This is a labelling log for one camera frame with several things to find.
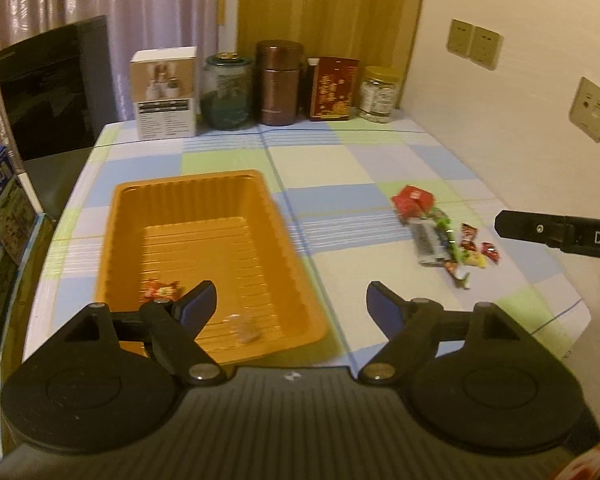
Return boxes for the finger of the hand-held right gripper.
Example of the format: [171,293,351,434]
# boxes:
[494,210,567,251]

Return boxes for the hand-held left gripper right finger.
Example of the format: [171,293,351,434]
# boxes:
[357,281,526,387]

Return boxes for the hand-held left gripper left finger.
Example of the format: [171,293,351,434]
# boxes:
[55,280,226,387]

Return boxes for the red orange snack packet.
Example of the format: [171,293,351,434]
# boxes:
[459,222,481,251]

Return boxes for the orange plastic tray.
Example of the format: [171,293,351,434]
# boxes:
[94,169,330,367]

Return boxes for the silver grey snack packet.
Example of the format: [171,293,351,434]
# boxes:
[411,219,453,267]

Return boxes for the red yellow wrapped candy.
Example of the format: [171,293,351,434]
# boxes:
[141,280,182,303]

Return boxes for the clear wrapped candy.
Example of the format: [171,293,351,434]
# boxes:
[227,312,263,346]

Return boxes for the green wrapped candy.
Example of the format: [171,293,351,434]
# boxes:
[430,210,456,248]
[442,257,473,291]

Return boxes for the red square snack packet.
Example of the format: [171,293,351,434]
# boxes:
[391,185,438,223]

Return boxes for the clear jar with yellow lid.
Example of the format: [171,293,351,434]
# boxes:
[358,66,402,125]

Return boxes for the dark printed box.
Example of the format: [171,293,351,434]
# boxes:
[0,215,46,351]

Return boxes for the green glass jar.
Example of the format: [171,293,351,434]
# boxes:
[201,52,256,132]

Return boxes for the white printed carton box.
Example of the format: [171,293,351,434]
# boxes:
[130,46,199,140]

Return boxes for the red gold tin box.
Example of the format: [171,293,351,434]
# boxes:
[310,56,361,122]

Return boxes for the blue printed box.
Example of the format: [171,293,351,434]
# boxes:
[0,145,38,266]

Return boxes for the brown metal canister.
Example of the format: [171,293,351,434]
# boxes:
[255,40,305,127]

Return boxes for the black appliance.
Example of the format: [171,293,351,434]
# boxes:
[0,15,113,163]

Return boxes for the wooden panel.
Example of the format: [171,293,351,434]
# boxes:
[237,0,431,111]

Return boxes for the pink patterned curtain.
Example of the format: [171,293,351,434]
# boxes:
[0,0,241,161]

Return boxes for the beige wall socket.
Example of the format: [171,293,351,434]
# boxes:
[569,76,600,143]

